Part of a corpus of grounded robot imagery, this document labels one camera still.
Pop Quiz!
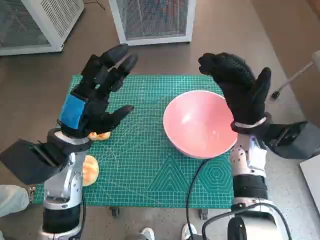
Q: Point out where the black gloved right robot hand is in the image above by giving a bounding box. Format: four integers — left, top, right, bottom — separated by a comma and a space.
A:
198, 52, 273, 125

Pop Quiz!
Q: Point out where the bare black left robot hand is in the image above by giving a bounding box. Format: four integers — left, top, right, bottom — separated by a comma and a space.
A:
56, 43, 139, 139

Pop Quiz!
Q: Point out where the pink bowl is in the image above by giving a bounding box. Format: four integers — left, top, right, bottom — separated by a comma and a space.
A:
163, 90, 238, 159

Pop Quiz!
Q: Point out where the twisted orange toy bread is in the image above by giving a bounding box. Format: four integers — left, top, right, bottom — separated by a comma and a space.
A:
88, 131, 111, 141

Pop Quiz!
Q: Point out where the round toy bread bun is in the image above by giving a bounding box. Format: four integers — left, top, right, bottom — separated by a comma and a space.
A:
82, 154, 100, 187

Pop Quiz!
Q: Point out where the grey chair with silver leg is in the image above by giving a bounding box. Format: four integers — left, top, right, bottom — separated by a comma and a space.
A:
271, 49, 320, 102

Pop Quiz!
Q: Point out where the white cabinet with mesh door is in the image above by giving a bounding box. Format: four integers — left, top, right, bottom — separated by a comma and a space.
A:
107, 0, 197, 46

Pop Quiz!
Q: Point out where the green cutting mat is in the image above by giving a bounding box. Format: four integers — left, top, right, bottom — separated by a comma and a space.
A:
33, 74, 235, 210

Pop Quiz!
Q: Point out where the white board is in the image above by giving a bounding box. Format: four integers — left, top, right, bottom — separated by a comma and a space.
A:
299, 154, 320, 208

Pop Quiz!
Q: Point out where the white foot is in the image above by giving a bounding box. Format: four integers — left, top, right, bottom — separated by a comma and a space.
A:
140, 226, 155, 240
181, 223, 198, 240

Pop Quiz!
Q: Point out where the person's leg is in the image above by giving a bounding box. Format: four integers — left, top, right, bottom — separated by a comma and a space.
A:
0, 184, 30, 221

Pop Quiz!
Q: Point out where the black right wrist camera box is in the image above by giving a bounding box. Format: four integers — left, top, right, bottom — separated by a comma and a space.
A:
263, 121, 320, 160

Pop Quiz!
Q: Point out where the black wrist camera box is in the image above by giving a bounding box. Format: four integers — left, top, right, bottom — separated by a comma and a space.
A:
263, 121, 320, 160
0, 139, 73, 186

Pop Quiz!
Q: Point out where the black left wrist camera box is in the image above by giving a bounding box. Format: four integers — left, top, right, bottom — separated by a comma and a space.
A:
0, 139, 73, 186

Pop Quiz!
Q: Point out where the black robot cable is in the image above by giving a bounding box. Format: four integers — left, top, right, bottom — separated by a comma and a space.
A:
201, 202, 288, 240
186, 158, 211, 240
80, 192, 88, 240

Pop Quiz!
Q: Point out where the silver metal bracket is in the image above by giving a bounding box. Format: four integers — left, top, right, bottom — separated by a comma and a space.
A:
27, 184, 36, 203

